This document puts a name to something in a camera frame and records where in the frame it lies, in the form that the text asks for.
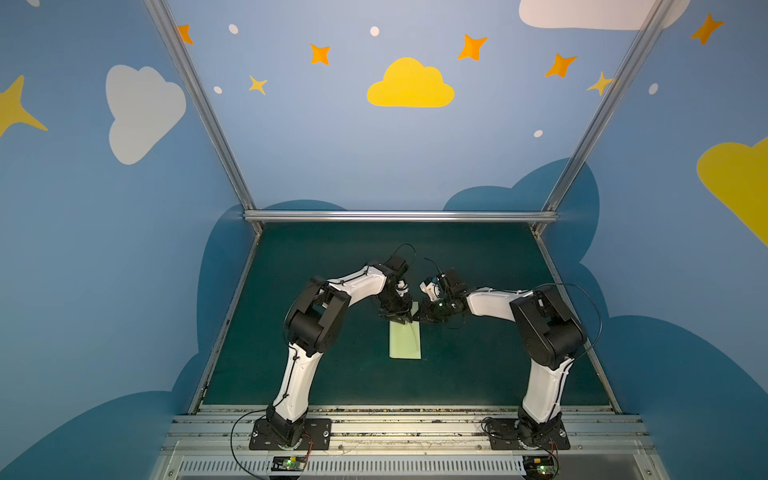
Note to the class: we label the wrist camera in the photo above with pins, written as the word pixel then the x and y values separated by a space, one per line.
pixel 395 266
pixel 443 285

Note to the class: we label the left green circuit board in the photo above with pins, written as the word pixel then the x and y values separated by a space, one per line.
pixel 288 464

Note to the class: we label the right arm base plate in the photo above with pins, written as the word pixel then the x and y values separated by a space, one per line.
pixel 525 434

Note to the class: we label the aluminium left corner post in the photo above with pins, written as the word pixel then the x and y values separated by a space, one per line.
pixel 164 21

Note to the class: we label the left side floor rail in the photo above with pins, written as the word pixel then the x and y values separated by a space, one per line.
pixel 207 374

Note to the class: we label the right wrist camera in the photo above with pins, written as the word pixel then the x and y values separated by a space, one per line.
pixel 443 285

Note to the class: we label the light green paper sheet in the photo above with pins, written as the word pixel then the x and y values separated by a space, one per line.
pixel 405 340

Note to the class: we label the aluminium front rail platform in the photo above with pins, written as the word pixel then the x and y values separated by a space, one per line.
pixel 407 442

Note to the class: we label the aluminium corner post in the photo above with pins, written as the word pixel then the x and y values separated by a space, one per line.
pixel 632 62
pixel 164 21

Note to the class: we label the green circuit board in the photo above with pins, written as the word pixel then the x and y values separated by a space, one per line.
pixel 288 464
pixel 539 468

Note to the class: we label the aluminium right corner post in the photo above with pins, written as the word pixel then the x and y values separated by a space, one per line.
pixel 632 62

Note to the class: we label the right side floor rail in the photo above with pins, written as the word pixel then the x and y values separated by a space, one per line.
pixel 564 291

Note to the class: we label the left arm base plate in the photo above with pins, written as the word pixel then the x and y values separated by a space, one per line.
pixel 308 433

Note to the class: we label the aluminium back frame rail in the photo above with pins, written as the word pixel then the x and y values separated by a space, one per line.
pixel 399 216

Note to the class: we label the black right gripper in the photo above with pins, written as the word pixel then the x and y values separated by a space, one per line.
pixel 436 307

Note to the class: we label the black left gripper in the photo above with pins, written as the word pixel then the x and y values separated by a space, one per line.
pixel 396 304

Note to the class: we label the right green circuit board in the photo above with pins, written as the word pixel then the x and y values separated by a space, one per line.
pixel 539 468

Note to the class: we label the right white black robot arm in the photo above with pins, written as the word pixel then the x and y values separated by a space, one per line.
pixel 550 333

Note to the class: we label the floor rail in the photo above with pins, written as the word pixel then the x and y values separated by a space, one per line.
pixel 564 291
pixel 207 374

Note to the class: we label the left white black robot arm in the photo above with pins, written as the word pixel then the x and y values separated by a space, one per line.
pixel 312 325

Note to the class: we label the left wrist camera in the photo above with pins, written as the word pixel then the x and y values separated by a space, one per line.
pixel 395 266

